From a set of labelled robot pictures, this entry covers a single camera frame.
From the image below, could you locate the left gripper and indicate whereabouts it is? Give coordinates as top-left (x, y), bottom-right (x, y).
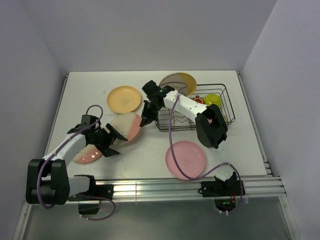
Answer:
top-left (89, 123), bottom-right (126, 157)

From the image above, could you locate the beige pink branch plate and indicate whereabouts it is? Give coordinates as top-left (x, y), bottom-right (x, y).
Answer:
top-left (110, 112), bottom-right (142, 145)

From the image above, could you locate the large pink white plate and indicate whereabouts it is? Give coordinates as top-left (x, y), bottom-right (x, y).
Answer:
top-left (73, 144), bottom-right (102, 165)

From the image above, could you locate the beige yellow branch plate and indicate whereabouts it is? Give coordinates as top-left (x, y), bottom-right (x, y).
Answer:
top-left (159, 72), bottom-right (197, 97)

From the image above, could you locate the red black mug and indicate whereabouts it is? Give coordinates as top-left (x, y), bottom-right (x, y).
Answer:
top-left (193, 95), bottom-right (205, 104)

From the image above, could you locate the lime green bowl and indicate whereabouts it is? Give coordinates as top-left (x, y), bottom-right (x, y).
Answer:
top-left (203, 93), bottom-right (222, 108)

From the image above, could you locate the speckled ceramic cup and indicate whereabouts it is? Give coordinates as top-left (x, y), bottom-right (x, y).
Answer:
top-left (222, 113), bottom-right (228, 124)

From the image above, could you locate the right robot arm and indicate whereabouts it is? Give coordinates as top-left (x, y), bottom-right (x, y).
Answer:
top-left (140, 80), bottom-right (242, 195)

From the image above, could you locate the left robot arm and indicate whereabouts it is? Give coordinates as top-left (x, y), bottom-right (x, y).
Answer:
top-left (25, 115), bottom-right (128, 209)

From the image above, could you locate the orange bear plate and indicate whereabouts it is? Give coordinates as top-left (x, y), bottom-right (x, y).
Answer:
top-left (106, 85), bottom-right (142, 114)

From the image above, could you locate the pink bear plate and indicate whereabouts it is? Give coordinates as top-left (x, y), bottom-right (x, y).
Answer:
top-left (165, 140), bottom-right (207, 180)

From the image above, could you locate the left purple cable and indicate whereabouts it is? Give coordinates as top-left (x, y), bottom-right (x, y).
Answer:
top-left (36, 104), bottom-right (117, 222)

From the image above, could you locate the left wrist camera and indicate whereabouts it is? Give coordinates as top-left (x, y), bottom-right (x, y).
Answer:
top-left (80, 114), bottom-right (99, 129)

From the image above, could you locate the black wire dish rack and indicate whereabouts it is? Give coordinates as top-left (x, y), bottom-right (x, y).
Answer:
top-left (155, 83), bottom-right (236, 132)

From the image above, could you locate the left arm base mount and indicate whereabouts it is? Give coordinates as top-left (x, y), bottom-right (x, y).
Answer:
top-left (68, 174), bottom-right (116, 221)

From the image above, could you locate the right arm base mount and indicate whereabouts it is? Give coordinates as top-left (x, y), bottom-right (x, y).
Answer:
top-left (197, 172), bottom-right (246, 216)

